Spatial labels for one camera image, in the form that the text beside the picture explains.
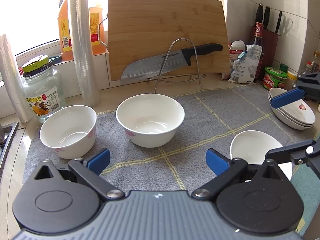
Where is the grey checked dish mat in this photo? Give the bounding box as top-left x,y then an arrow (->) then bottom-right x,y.
23,83 -> 317,198

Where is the small white bowl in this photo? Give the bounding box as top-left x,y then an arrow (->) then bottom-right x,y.
230,130 -> 282,165

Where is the dark soy sauce bottle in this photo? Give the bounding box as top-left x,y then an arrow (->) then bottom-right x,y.
251,22 -> 264,80

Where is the bamboo cutting board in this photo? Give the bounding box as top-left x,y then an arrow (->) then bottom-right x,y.
107,0 -> 230,81

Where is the stack of white plates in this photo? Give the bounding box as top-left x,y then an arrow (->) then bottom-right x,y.
271,99 -> 316,131

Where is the white plastic food bag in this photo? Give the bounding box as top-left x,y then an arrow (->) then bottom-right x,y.
229,44 -> 262,84

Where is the white bowl pink flower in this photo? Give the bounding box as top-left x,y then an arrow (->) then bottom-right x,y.
116,94 -> 185,148
40,105 -> 97,159

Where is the black handled santoku knife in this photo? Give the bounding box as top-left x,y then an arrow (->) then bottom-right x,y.
120,43 -> 223,83

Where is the dark red knife block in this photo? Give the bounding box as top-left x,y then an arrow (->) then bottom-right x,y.
251,4 -> 283,81

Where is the clear glass jar yellow label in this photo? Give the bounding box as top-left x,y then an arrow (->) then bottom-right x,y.
22,55 -> 66,123

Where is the stainless steel sink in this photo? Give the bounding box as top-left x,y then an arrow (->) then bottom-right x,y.
0,122 -> 19,174

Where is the green lid sauce jar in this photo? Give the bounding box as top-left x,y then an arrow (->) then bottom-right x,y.
262,67 -> 287,90

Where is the tall cling film roll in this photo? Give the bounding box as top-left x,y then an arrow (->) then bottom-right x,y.
67,0 -> 100,107

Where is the teal cloth under mat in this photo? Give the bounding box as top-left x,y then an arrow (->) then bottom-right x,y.
291,164 -> 319,239

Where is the metal wire board stand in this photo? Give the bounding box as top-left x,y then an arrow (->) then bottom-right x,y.
153,38 -> 203,94

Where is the red white snack bag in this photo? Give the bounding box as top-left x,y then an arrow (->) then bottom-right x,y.
229,40 -> 246,63

